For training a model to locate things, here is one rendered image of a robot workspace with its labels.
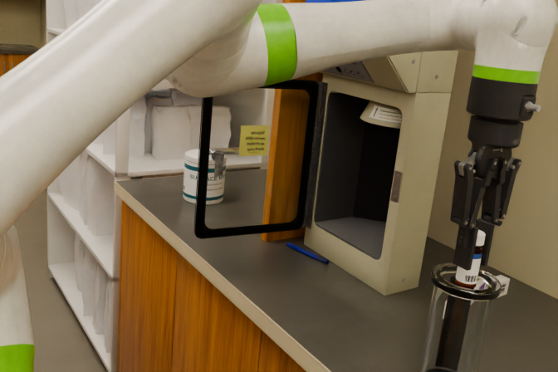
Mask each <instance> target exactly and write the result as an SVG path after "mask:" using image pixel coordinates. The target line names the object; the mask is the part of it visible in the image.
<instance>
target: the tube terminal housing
mask: <svg viewBox="0 0 558 372"><path fill-rule="evenodd" d="M457 58H458V51H425V52H422V53H421V59H420V64H419V70H418V80H417V85H416V91H415V92H414V93H407V92H403V91H397V90H392V89H389V88H385V87H381V86H375V85H371V84H367V83H363V82H359V81H352V80H349V79H345V78H341V77H338V76H331V75H327V74H323V79H322V81H323V82H326V83H328V88H327V95H326V103H325V116H324V124H323V130H322V138H321V151H322V145H323V137H324V129H325V122H326V109H327V101H328V96H329V94H330V93H343V94H347V95H352V96H356V97H359V98H362V99H366V100H372V101H375V102H378V103H381V104H385V105H391V106H394V107H397V108H399V109H400V110H401V112H402V122H401V128H400V133H399V143H398V149H397V155H396V160H395V166H394V171H395V170H397V171H399V172H402V178H401V184H400V189H399V199H398V202H397V203H396V202H394V201H392V200H389V210H388V215H387V221H386V227H385V232H384V243H383V248H382V254H381V258H380V259H379V260H375V259H374V258H372V257H370V256H368V255H366V254H365V253H363V252H361V251H360V250H358V249H356V248H355V247H352V246H351V245H350V244H348V243H346V242H344V241H342V240H340V239H339V238H337V237H335V236H334V235H332V234H330V233H328V232H327V231H325V230H324V229H322V228H319V227H318V226H316V223H315V221H314V215H315V207H316V194H317V187H318V179H319V172H320V165H321V151H320V158H319V166H318V173H317V180H316V194H315V202H314V208H313V216H312V223H311V229H310V228H308V227H307V226H306V231H305V239H304V244H305V245H306V246H308V247H309V248H311V249H312V250H314V251H315V252H317V253H319V254H320V255H322V256H323V257H325V258H326V259H328V260H329V261H331V262H333V263H334V264H336V265H337V266H338V267H341V268H342V269H344V270H345V271H347V272H348V273H349V274H351V275H353V276H354V277H356V278H358V279H359V280H361V281H362V282H364V283H365V284H367V285H368V286H371V287H372V288H374V289H375V290H376V291H378V292H380V293H381V294H383V295H384V296H387V295H390V294H394V293H396V292H400V291H406V290H409V289H413V288H415V287H418V286H419V277H420V272H421V267H422V262H423V253H424V248H425V243H426V238H427V233H428V224H429V219H430V213H431V208H432V204H433V195H434V190H435V184H436V179H437V174H438V166H439V160H440V155H441V150H442V145H443V137H444V131H445V126H446V121H447V116H448V107H449V102H450V97H451V92H452V87H453V78H454V72H455V67H456V63H457Z"/></svg>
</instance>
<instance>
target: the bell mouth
mask: <svg viewBox="0 0 558 372"><path fill-rule="evenodd" d="M360 118H361V119H362V120H363V121H366V122H368V123H371V124H374V125H381V126H385V127H390V128H396V129H400V128H401V122H402V112H401V110H400V109H399V108H397V107H394V106H391V105H385V104H381V103H378V102H375V101H372V100H371V101H370V102H369V104H368V105H367V106H366V108H365V110H364V112H363V113H362V115H361V116H360Z"/></svg>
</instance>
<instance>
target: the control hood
mask: <svg viewBox="0 0 558 372"><path fill-rule="evenodd" d="M421 53H422V52H415V53H407V54H400V55H394V56H384V57H379V58H374V59H369V60H365V61H362V63H363V65H364V66H365V69H366V70H367V71H368V73H369V74H370V77H371V78H372V80H373V82H369V81H362V80H359V79H355V78H351V77H348V76H341V75H336V74H333V73H329V72H325V71H320V73H323V74H327V75H331V76H338V77H341V78H345V79H349V80H352V81H359V82H363V83H367V84H371V85H375V86H381V87H385V88H389V89H392V90H397V91H403V92H407V93H414V92H415V91H416V85H417V80H418V74H419V64H420V59H421Z"/></svg>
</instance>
